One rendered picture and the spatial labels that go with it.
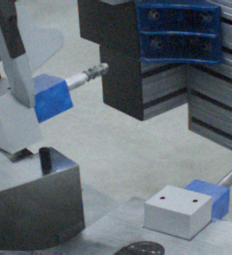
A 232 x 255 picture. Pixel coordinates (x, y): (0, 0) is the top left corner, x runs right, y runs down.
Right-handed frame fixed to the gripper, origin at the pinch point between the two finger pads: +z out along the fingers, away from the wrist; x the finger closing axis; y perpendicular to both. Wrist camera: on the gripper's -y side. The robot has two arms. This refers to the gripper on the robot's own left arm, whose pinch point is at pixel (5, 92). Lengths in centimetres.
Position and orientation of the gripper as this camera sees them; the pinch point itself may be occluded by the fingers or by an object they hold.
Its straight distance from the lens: 79.8
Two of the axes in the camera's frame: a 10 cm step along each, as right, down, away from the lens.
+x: -5.3, -1.7, 8.3
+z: 2.6, 9.0, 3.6
